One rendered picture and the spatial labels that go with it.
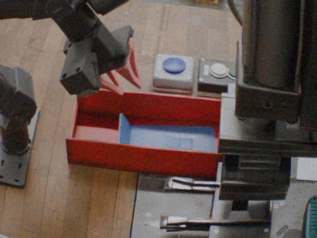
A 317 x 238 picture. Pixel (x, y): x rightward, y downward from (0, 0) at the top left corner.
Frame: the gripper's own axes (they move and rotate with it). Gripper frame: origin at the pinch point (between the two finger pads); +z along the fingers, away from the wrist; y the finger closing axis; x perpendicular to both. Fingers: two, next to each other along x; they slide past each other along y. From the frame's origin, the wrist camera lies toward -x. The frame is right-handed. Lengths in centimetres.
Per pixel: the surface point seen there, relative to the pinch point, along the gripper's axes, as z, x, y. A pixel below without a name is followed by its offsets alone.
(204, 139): 15.6, 0.0, 4.6
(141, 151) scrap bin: 6.8, -7.2, -1.0
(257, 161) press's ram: -2.9, -25.4, 23.7
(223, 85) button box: 15.8, 11.3, 7.8
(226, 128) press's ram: -7.4, -22.6, 21.0
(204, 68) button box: 13.9, 15.0, 4.7
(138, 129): 10.1, 1.2, -4.5
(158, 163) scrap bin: 10.4, -7.4, 0.0
